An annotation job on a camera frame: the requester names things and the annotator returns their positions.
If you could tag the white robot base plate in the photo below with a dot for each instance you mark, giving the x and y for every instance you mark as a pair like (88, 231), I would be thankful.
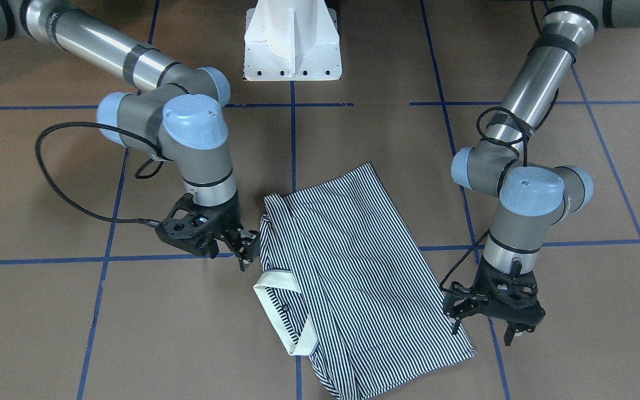
(292, 41)

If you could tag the navy white striped polo shirt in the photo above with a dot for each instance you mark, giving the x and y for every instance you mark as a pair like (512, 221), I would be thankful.
(344, 283)

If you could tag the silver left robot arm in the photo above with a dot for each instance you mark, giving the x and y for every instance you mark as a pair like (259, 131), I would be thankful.
(531, 197)

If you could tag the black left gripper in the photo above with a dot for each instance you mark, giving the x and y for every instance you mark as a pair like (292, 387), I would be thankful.
(460, 304)

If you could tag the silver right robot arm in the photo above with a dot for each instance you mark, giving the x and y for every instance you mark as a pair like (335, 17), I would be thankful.
(177, 117)

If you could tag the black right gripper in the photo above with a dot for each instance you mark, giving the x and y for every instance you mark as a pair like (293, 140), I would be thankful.
(227, 220)

